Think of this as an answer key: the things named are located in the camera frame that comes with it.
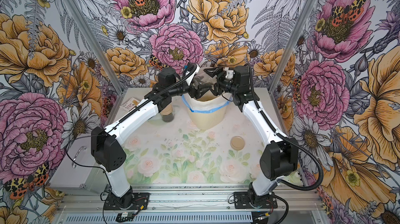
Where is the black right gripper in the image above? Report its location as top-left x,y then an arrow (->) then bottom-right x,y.
202,66 -> 238,97

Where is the beige jar lid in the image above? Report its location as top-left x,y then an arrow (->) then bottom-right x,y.
230,136 -> 245,151

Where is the glass jar with tea leaves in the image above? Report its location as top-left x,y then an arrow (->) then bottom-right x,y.
192,71 -> 216,99

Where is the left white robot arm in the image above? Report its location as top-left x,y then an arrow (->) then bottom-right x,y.
91,63 -> 200,210

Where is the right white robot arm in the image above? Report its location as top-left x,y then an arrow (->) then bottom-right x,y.
205,65 -> 324,207

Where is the beige trash bin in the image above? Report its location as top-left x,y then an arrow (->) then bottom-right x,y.
182,97 -> 230,130

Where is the red white bandage box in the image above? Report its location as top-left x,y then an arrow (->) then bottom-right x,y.
120,97 -> 140,112

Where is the silver metal case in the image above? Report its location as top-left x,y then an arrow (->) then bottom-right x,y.
50,133 -> 108,195

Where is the aluminium corner post left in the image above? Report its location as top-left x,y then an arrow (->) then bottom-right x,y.
62,0 -> 125,96

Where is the aluminium corner post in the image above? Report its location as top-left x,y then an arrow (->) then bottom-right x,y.
62,0 -> 125,96
268,0 -> 318,95

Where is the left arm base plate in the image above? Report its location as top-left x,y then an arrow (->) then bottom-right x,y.
104,192 -> 150,211

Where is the aluminium corner post right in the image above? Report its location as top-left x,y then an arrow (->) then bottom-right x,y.
268,0 -> 318,95

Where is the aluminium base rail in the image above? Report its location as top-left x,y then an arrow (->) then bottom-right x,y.
53,184 -> 329,224

